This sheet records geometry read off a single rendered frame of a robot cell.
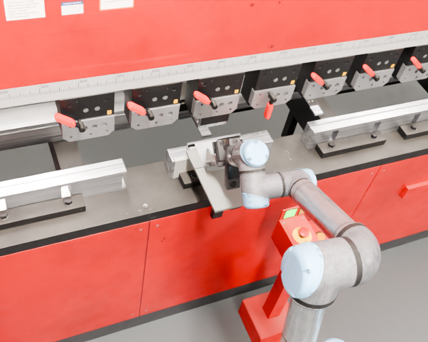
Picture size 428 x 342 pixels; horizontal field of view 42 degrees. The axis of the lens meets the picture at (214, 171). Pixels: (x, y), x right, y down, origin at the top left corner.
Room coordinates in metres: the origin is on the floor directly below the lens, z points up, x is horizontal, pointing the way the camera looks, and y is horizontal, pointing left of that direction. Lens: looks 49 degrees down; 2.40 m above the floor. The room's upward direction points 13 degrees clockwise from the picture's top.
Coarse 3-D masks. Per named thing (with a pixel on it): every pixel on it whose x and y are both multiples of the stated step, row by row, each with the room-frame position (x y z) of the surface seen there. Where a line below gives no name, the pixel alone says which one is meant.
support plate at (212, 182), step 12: (192, 156) 1.26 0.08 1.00; (204, 168) 1.22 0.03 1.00; (204, 180) 1.17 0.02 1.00; (216, 180) 1.18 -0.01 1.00; (216, 192) 1.13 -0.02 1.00; (228, 192) 1.15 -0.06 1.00; (240, 192) 1.16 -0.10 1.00; (216, 204) 1.09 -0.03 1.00; (228, 204) 1.10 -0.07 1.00; (240, 204) 1.11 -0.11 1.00
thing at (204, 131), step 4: (184, 84) 1.57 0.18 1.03; (184, 88) 1.55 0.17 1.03; (184, 92) 1.53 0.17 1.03; (184, 96) 1.51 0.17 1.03; (180, 100) 1.48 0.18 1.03; (184, 100) 1.49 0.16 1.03; (180, 104) 1.47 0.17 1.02; (184, 104) 1.48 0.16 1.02; (180, 108) 1.47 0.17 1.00; (184, 108) 1.48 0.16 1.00; (192, 116) 1.45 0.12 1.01; (196, 120) 1.43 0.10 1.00; (196, 124) 1.41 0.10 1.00; (200, 128) 1.40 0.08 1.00; (204, 128) 1.40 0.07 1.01; (208, 128) 1.40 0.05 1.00; (200, 132) 1.38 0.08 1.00; (204, 132) 1.38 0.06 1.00; (208, 132) 1.38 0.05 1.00; (204, 136) 1.37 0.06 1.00
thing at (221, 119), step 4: (216, 116) 1.34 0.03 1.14; (220, 116) 1.35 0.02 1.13; (224, 116) 1.35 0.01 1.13; (228, 116) 1.36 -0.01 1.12; (200, 120) 1.31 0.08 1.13; (204, 120) 1.32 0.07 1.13; (208, 120) 1.32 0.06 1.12; (212, 120) 1.33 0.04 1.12; (216, 120) 1.34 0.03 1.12; (220, 120) 1.35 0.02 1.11; (224, 120) 1.36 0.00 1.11; (200, 124) 1.31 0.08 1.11; (204, 124) 1.32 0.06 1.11; (208, 124) 1.34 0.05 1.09; (212, 124) 1.34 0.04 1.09; (216, 124) 1.35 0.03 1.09; (220, 124) 1.36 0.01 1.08
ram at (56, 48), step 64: (0, 0) 0.99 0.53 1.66; (64, 0) 1.06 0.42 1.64; (192, 0) 1.23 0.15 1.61; (256, 0) 1.33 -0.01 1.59; (320, 0) 1.44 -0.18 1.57; (384, 0) 1.56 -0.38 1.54; (0, 64) 0.97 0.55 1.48; (64, 64) 1.05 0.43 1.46; (128, 64) 1.14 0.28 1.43; (256, 64) 1.36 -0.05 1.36
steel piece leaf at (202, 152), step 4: (204, 148) 1.31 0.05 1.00; (212, 148) 1.32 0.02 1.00; (200, 152) 1.29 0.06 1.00; (204, 152) 1.29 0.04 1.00; (212, 152) 1.30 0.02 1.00; (200, 156) 1.27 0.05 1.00; (204, 156) 1.27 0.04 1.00; (204, 160) 1.26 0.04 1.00; (204, 164) 1.24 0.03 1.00; (208, 168) 1.21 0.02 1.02; (212, 168) 1.22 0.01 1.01; (216, 168) 1.23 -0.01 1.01; (220, 168) 1.23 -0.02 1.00; (224, 168) 1.24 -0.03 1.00
